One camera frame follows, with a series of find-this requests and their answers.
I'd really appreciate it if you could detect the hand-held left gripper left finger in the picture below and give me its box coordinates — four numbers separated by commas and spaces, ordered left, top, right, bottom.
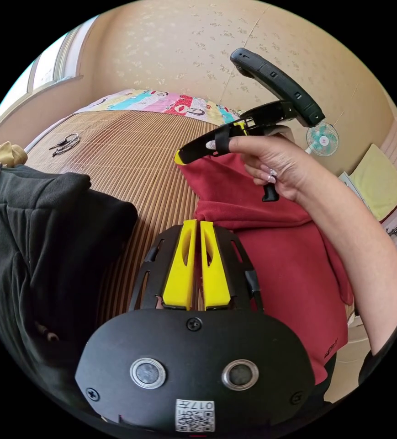
161, 219, 198, 311

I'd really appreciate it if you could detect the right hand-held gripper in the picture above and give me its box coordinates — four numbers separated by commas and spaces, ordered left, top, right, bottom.
174, 101, 296, 203

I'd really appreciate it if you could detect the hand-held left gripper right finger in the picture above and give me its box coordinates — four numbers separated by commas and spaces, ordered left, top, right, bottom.
200, 220, 232, 311

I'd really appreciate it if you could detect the red long sleeve shirt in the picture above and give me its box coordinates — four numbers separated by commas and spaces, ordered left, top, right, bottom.
179, 152, 355, 386

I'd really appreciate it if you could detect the person's right forearm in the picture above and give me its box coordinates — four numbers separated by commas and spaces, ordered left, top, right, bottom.
296, 168, 397, 357

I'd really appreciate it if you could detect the person's right hand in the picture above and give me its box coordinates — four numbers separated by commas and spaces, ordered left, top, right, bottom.
228, 134, 319, 203

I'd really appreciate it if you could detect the bed with woven mat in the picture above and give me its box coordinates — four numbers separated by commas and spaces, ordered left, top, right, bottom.
23, 88, 356, 327

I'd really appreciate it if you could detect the bunch of keys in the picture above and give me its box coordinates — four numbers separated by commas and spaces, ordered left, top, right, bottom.
48, 133, 81, 158

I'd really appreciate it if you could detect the pile of clothes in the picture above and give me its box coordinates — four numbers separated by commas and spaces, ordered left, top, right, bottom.
0, 141, 140, 416

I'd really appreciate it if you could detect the white and teal fan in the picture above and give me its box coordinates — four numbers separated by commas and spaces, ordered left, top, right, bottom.
303, 121, 340, 158

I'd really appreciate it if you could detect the window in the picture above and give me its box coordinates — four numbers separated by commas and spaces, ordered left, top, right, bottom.
0, 23, 84, 126

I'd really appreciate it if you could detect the person's body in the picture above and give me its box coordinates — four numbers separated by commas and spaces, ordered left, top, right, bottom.
354, 287, 397, 395

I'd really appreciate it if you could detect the pale yellow cloth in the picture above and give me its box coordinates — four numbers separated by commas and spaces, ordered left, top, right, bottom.
348, 143, 397, 223

